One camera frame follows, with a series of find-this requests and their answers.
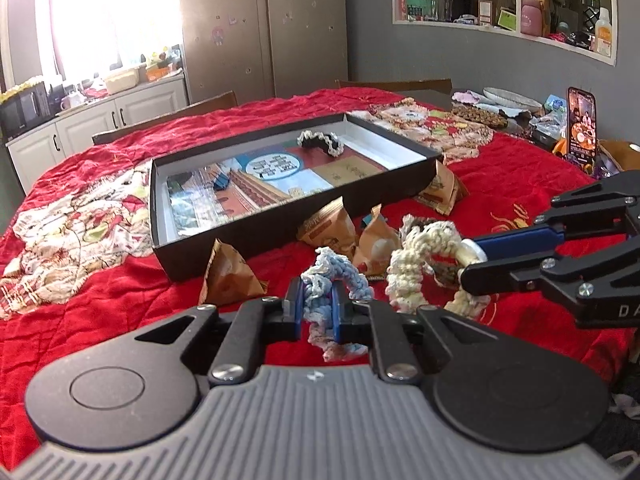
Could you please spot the smartphone with lit screen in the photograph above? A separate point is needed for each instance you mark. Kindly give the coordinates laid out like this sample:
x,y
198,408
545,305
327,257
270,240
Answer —
x,y
581,120

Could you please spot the black microwave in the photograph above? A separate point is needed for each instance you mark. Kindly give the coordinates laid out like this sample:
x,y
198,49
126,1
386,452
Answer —
x,y
22,110

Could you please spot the beige refrigerator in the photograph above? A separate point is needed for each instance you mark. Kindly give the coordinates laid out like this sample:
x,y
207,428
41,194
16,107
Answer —
x,y
260,30

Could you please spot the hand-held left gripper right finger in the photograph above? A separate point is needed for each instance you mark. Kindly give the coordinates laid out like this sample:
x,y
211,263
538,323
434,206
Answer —
x,y
340,312

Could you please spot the pink crumpled cloth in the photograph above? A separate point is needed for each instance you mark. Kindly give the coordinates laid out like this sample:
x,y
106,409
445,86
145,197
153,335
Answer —
x,y
467,96

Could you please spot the clear drinking glasses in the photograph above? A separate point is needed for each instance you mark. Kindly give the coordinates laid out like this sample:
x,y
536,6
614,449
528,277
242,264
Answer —
x,y
444,2

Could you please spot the brown beaded mat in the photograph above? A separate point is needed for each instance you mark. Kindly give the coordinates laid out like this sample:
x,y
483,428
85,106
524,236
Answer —
x,y
480,116

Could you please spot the red printed blanket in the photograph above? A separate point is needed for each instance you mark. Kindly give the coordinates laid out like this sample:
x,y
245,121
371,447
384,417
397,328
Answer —
x,y
125,260

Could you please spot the dark wooden chair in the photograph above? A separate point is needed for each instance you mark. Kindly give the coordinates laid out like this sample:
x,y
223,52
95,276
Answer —
x,y
395,85
200,107

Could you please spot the brown triangular snack packet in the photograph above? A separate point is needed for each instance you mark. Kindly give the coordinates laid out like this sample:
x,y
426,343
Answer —
x,y
375,245
442,190
227,275
327,227

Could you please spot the white mug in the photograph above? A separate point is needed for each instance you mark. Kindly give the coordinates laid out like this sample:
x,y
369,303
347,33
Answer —
x,y
66,104

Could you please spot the black shallow box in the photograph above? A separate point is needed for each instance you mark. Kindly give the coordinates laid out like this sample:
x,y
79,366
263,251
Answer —
x,y
280,230

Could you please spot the doll fridge sticker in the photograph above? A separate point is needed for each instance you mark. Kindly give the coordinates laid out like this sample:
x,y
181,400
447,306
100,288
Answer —
x,y
218,36

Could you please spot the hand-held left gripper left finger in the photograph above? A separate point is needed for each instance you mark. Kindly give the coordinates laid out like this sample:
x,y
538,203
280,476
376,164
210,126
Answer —
x,y
296,307

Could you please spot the white plate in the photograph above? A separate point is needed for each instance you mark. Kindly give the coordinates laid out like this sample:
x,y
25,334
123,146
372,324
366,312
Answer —
x,y
510,97

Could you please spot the bright window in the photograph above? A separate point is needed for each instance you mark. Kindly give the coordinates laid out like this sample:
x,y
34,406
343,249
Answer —
x,y
115,10

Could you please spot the pink bottle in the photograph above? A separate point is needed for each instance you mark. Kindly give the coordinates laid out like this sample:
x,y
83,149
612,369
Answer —
x,y
531,17

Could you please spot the cream crocheted scrunchie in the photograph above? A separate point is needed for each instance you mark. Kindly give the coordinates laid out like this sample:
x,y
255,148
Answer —
x,y
405,270

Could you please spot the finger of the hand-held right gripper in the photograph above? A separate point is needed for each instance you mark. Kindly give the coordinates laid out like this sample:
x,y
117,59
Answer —
x,y
500,275
520,240

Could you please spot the black white crocheted scrunchie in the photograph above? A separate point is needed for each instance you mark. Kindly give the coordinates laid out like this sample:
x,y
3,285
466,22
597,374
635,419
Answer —
x,y
325,142

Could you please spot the blue white crocheted scrunchie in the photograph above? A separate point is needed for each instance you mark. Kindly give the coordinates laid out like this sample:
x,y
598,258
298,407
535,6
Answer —
x,y
327,280

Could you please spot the white plastic bottle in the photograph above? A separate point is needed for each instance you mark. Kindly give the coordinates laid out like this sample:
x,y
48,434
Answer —
x,y
604,32

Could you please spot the cream storage basket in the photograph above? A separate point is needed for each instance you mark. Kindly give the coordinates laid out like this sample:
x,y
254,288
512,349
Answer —
x,y
122,80

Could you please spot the white kitchen cabinet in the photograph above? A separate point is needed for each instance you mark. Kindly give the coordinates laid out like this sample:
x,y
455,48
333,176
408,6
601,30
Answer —
x,y
100,120

